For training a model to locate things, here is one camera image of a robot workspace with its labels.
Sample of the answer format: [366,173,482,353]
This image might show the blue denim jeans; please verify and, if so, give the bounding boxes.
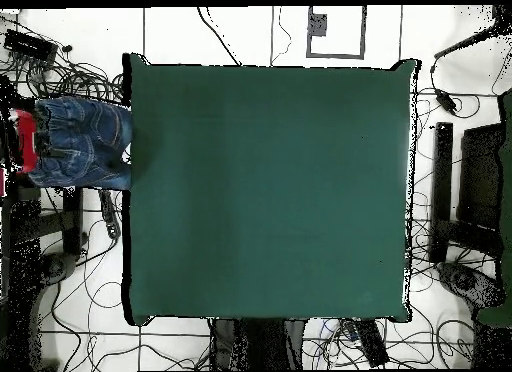
[25,96,134,190]

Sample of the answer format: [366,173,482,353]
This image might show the black stand bar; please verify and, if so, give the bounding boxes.
[7,187,86,256]
[430,121,501,264]

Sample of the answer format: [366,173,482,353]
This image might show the black electronics box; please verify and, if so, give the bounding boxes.
[3,29,59,63]

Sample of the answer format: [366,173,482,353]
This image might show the black power strip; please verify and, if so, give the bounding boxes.
[97,188,122,240]
[351,319,389,368]

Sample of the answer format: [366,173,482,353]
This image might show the grey chair base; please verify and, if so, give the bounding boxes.
[0,251,79,371]
[437,261,505,309]

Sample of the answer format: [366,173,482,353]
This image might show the dark green table cloth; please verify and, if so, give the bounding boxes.
[121,52,421,327]

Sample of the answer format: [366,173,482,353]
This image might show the black power adapter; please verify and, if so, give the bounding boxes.
[434,88,459,115]

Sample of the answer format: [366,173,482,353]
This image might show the black boom rod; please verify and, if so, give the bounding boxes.
[433,21,512,61]

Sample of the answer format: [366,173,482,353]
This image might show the dark grey panel box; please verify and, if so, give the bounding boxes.
[457,123,505,229]

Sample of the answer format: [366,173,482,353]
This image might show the green hanging cloth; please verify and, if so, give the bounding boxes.
[475,91,512,329]

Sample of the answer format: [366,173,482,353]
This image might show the tangled black cable bundle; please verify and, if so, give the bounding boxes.
[1,47,125,105]

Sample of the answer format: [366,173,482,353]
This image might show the thick black floor cable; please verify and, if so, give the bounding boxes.
[196,6,242,66]

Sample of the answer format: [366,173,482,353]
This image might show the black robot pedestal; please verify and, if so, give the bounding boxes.
[209,318,306,371]

